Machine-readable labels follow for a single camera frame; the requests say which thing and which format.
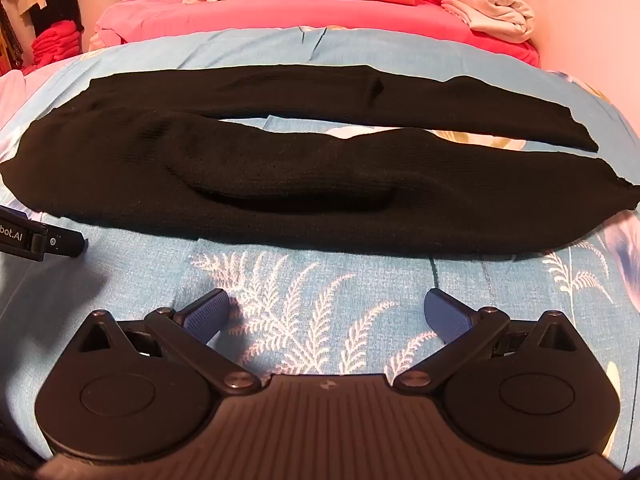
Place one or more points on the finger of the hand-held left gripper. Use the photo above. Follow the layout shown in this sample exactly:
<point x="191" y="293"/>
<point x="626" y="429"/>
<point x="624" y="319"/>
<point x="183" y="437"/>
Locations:
<point x="67" y="245"/>

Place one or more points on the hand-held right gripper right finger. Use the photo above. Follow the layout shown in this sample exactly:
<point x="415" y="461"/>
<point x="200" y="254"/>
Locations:
<point x="447" y="315"/>

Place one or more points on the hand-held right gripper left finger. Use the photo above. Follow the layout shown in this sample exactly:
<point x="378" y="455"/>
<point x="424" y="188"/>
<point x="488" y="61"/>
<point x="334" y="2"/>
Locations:
<point x="210" y="312"/>

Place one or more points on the black knit pants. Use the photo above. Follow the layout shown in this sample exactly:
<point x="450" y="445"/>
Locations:
<point x="300" y="185"/>

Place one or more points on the blue floral bedsheet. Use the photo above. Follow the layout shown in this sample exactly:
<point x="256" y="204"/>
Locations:
<point x="320" y="300"/>

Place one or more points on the pink bed sheet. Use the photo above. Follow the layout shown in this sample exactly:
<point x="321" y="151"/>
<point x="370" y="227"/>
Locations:
<point x="12" y="97"/>

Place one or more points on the pile of red folded clothes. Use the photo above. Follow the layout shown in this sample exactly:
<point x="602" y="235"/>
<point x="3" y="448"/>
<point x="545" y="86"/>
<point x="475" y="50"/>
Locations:
<point x="55" y="42"/>

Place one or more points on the cream folded blanket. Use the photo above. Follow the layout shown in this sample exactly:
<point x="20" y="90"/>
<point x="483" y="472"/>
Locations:
<point x="495" y="12"/>

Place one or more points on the red bed sheet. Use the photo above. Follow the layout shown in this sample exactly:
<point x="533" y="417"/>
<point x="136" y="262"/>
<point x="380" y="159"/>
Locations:
<point x="300" y="15"/>

